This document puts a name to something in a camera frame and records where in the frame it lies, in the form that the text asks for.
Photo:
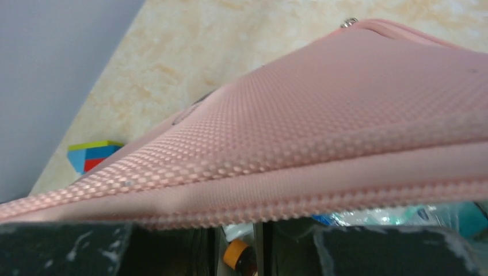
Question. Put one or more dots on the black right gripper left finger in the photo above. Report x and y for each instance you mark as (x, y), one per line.
(104, 248)

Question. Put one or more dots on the colourful toy block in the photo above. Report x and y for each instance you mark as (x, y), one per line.
(84, 157)

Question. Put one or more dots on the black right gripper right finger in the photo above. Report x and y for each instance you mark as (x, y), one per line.
(306, 247)

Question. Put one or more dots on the pink medicine case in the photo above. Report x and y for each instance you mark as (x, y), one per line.
(373, 115)

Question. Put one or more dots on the teal small box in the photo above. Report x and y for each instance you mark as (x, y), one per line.
(472, 219)

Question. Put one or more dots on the white sachet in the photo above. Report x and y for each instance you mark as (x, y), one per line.
(435, 215)

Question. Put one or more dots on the brown bottle orange cap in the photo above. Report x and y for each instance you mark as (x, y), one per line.
(241, 258)

